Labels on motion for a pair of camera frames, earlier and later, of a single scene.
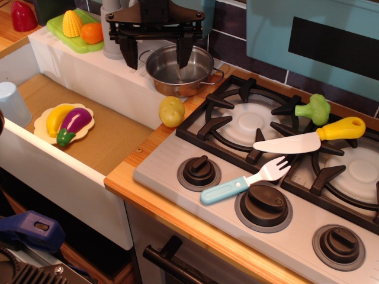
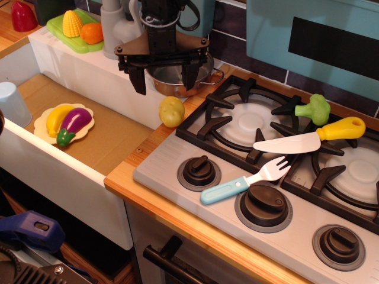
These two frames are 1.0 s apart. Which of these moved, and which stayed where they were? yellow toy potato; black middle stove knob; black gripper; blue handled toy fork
Moved: black gripper
Stayed: yellow toy potato; black middle stove knob; blue handled toy fork
